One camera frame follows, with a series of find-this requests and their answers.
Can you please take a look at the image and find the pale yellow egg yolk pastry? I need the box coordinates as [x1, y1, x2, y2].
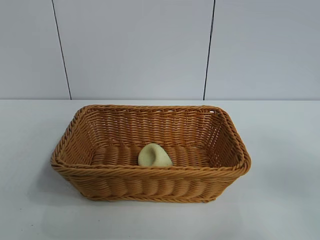
[137, 143, 173, 167]

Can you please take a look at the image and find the brown woven wicker basket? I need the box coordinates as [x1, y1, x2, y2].
[49, 103, 252, 204]

